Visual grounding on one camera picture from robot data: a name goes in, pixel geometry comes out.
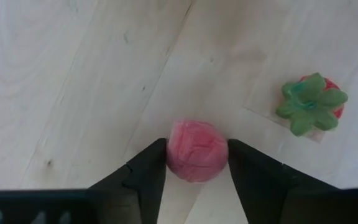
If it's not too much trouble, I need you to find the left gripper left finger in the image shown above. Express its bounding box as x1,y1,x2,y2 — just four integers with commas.
88,138,168,224

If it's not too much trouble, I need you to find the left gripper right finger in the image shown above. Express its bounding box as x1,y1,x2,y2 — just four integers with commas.
228,138,338,224

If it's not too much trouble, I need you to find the pink toy ball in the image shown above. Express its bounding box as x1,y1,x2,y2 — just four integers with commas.
165,119,229,184

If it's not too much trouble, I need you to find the red toy strawberry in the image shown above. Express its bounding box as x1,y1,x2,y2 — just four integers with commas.
275,72,349,138

